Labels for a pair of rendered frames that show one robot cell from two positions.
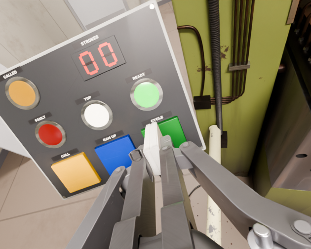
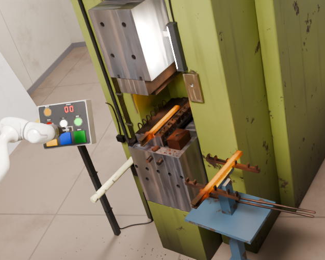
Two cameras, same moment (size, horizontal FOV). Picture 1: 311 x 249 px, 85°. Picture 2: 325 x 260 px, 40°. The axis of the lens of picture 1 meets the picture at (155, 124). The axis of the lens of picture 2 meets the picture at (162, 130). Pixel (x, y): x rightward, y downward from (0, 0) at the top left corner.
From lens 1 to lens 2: 255 cm
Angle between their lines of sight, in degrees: 18
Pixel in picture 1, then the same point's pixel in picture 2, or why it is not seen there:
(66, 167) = not seen: hidden behind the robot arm
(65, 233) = (9, 233)
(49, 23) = (72, 14)
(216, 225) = (98, 192)
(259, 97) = not seen: hidden behind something
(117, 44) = (74, 107)
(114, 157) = (64, 137)
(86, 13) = not seen: hidden behind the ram
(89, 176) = (54, 142)
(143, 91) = (77, 120)
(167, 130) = (80, 133)
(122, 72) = (74, 114)
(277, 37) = (136, 116)
